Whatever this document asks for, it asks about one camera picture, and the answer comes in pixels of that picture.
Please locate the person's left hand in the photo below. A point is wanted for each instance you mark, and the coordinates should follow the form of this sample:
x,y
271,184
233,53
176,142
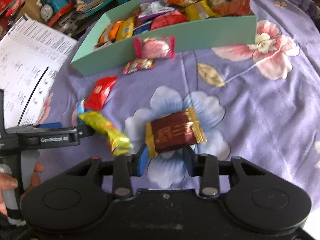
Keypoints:
x,y
7,182

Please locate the yellow green snack packet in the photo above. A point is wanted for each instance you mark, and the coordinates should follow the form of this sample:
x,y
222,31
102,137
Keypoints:
x,y
105,127

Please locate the small colourful snack packet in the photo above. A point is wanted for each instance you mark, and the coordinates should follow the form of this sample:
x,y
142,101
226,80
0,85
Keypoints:
x,y
138,65

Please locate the white printed instruction sheet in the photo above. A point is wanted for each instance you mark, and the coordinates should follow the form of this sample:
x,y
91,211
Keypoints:
x,y
25,55

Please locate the red snack packet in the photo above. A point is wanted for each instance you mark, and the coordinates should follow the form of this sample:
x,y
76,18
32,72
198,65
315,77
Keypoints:
x,y
100,92

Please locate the pink wrapped candy packet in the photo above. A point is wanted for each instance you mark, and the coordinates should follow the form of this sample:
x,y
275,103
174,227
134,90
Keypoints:
x,y
155,47

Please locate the mint green cardboard box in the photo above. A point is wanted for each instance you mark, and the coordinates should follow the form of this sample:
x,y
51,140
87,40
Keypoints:
x,y
200,32

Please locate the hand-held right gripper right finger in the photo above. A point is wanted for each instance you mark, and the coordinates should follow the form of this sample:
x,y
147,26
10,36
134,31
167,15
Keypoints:
x,y
188,162

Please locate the purple floral bedsheet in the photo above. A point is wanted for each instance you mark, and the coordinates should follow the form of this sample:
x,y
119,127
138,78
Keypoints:
x,y
262,105

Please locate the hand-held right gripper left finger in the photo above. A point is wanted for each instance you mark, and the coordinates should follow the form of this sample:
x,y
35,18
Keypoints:
x,y
142,161

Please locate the brown cardboard box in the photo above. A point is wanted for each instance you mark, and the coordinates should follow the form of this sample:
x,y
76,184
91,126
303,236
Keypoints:
x,y
30,7

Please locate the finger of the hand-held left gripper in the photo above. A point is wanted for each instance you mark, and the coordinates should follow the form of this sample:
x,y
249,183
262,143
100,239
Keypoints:
x,y
50,125
86,131

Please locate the pile of snack packets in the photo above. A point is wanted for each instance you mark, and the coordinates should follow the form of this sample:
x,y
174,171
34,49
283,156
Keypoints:
x,y
170,20

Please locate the blue toy train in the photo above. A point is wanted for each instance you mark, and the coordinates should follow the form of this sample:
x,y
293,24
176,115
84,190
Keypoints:
x,y
55,3

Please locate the maroon and gold snack packet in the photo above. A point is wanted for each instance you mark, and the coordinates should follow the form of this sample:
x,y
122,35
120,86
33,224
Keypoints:
x,y
172,132

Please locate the teal toy track set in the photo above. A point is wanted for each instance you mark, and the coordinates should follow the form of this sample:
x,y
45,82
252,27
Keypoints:
x,y
112,2

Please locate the small blue snack packet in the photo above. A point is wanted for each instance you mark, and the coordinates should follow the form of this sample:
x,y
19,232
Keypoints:
x,y
81,106

